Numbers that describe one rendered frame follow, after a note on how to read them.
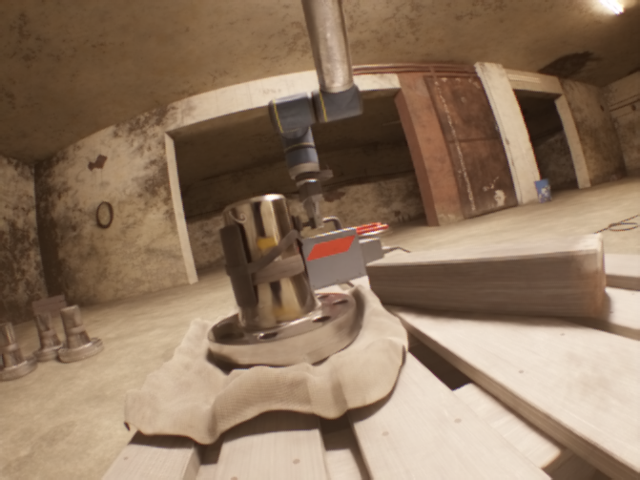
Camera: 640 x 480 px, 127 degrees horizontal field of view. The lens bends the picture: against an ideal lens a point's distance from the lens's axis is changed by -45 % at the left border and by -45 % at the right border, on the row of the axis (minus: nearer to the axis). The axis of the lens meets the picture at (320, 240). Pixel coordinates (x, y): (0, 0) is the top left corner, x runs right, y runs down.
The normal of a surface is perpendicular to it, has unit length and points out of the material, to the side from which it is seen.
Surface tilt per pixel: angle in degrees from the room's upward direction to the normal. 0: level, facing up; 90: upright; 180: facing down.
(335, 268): 90
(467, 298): 90
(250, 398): 68
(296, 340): 90
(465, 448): 0
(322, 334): 90
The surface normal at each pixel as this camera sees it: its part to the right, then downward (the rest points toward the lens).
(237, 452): -0.22, -0.97
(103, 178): 0.10, 0.00
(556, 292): -0.83, 0.20
